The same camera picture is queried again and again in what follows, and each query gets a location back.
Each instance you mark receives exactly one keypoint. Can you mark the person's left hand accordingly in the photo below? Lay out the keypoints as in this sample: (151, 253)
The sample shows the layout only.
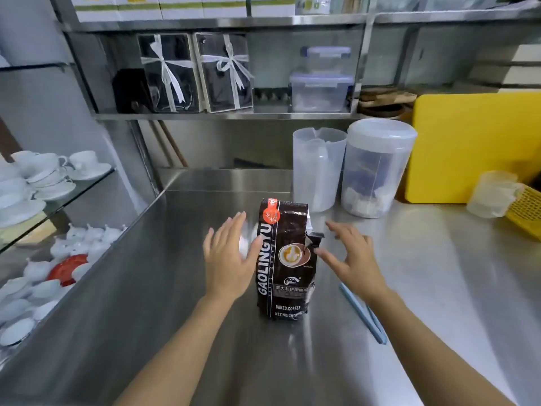
(226, 266)

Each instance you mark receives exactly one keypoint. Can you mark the person's right hand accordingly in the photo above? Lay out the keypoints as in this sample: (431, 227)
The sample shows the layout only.
(359, 266)

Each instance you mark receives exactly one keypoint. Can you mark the person's left little finger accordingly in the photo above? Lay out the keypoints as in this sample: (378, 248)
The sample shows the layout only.
(208, 246)

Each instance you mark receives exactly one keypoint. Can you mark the person's left middle finger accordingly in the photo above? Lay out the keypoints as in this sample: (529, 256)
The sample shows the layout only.
(230, 231)

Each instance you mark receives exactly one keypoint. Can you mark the person's left thumb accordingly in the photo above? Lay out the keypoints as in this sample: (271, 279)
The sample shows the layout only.
(255, 251)

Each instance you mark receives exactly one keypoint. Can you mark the person's right thumb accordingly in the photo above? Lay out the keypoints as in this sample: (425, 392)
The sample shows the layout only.
(327, 257)

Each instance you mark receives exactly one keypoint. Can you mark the person's left forearm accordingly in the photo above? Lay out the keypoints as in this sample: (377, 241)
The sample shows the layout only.
(181, 355)

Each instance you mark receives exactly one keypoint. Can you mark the person's right forearm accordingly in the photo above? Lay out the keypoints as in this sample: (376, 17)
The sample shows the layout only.
(427, 346)

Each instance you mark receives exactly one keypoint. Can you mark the dark brown coffee bag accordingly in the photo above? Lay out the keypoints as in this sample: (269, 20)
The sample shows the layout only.
(283, 274)

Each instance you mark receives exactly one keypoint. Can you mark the light blue bag sealing clip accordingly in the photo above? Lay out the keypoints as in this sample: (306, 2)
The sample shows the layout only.
(364, 313)

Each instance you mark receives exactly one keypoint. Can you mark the clear plastic measuring pitcher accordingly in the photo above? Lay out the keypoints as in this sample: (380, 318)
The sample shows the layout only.
(318, 169)

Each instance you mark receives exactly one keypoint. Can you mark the large clear lidded plastic jar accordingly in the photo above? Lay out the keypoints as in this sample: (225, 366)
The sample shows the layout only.
(374, 169)

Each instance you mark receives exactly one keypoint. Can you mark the brown wooden stick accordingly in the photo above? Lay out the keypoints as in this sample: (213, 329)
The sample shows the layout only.
(172, 143)

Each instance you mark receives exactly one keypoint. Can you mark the red ceramic saucer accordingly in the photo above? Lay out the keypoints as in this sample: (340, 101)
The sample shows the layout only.
(65, 268)

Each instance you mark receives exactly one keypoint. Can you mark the glass display shelf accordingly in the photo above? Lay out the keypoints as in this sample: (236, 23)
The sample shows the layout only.
(63, 205)

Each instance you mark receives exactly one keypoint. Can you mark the clear gift box white ribbon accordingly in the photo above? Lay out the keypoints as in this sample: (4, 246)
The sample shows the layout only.
(169, 73)
(224, 73)

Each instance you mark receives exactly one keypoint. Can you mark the large clear blue-lidded food container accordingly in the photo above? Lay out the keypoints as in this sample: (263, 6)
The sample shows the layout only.
(321, 93)

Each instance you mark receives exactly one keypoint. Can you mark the stack of wooden boards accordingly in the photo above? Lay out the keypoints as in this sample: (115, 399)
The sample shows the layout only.
(386, 102)

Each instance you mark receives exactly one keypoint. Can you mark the black object behind gift boxes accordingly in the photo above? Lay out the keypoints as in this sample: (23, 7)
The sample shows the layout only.
(126, 90)

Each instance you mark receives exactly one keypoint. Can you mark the group of white ceramic teapots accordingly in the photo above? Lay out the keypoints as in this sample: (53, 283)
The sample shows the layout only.
(38, 287)

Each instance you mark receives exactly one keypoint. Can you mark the small clear plastic measuring cup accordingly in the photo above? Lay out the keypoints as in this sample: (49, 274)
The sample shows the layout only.
(492, 196)

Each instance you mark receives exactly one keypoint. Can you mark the yellow plastic cutting board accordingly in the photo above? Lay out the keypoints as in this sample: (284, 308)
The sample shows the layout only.
(465, 143)

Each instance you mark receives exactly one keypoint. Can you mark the stacks of white cups and saucers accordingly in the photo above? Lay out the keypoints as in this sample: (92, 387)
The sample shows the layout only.
(38, 181)

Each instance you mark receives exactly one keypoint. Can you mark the small clear blue-lidded food container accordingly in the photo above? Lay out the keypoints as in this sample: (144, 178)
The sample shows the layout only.
(326, 59)

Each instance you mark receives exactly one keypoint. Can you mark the yellow plastic basket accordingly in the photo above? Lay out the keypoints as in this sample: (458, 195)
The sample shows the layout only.
(528, 213)

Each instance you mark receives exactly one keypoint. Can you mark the white cardboard box green stripe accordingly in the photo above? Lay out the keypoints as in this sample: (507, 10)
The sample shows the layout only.
(181, 6)
(138, 6)
(94, 6)
(272, 4)
(224, 4)

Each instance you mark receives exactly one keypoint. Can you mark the clear packaged item box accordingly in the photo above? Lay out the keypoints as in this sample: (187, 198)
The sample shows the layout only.
(312, 4)

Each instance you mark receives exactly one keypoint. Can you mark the stack of white flat boxes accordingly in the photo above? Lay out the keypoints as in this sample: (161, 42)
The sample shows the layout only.
(507, 65)

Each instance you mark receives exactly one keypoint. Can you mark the stainless steel wall shelf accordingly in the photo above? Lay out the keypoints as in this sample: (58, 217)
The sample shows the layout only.
(236, 116)

